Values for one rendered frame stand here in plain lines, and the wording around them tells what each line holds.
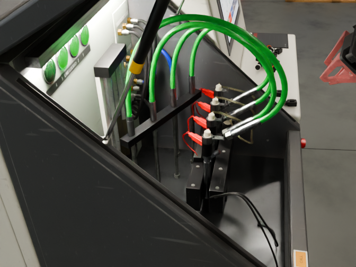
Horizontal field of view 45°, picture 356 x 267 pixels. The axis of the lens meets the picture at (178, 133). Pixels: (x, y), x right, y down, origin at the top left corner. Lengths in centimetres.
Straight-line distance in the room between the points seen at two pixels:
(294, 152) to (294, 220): 28
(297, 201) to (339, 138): 200
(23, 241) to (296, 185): 71
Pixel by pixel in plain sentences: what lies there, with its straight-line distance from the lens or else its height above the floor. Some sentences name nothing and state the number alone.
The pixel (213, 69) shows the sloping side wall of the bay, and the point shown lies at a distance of 133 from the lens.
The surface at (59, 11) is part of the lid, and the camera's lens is 60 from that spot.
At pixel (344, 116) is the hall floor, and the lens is 339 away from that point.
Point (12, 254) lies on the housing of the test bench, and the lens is 103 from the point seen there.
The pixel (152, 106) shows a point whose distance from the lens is 115.
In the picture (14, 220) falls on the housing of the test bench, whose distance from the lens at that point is 93.
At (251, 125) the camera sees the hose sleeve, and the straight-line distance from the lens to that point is 104.
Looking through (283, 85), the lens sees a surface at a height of 128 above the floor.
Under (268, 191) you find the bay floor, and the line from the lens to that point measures 136.
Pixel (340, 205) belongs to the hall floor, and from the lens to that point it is 261.
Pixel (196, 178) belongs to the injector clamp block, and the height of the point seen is 98.
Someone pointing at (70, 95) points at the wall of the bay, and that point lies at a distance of 96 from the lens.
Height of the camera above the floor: 174
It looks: 35 degrees down
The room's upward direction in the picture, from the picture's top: 2 degrees counter-clockwise
